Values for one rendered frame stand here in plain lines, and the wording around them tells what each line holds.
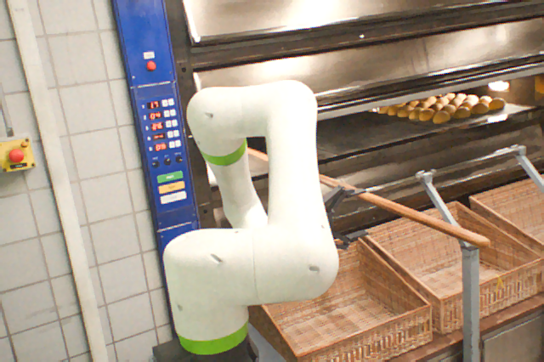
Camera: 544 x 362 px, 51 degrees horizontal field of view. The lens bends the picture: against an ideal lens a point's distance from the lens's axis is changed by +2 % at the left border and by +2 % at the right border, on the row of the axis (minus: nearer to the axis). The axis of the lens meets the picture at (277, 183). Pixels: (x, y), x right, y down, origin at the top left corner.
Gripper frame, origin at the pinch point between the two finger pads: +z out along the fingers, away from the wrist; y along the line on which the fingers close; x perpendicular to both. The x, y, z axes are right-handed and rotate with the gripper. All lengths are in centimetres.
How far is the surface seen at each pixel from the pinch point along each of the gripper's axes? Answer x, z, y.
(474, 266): 4, 42, 30
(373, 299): -41, 32, 59
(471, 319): 4, 41, 50
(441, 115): -71, 101, -4
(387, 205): 3.5, 6.9, -1.4
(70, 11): -57, -62, -66
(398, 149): -55, 61, 2
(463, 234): 33.4, 7.0, -1.3
